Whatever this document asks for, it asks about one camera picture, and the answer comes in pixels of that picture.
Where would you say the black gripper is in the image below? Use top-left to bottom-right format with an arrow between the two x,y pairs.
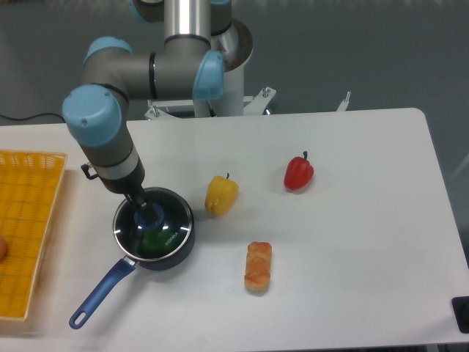
81,163 -> 155,224

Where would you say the glass pot lid blue knob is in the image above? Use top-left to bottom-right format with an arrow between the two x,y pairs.
113,187 -> 195,263

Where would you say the dark pot blue handle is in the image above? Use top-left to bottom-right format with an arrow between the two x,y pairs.
69,206 -> 193,329

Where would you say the braided bread loaf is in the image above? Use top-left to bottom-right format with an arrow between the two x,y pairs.
244,241 -> 273,292

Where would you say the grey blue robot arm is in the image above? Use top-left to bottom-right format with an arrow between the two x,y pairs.
62,1 -> 224,227

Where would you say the green bell pepper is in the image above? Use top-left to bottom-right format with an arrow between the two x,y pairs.
139,229 -> 165,256

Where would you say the yellow bell pepper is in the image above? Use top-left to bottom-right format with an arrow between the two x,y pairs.
204,172 -> 239,216

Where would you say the yellow wicker basket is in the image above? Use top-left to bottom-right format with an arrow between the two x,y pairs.
1,150 -> 67,321

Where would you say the orange round food item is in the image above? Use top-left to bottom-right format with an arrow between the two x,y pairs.
0,235 -> 8,260

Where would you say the red bell pepper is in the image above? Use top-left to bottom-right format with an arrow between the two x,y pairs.
284,150 -> 314,191

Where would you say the black device table corner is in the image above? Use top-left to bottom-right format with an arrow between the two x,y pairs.
451,296 -> 469,334

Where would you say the black floor cable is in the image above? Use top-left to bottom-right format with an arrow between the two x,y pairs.
0,112 -> 67,123

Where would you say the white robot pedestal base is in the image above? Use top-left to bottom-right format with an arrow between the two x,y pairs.
144,18 -> 352,120

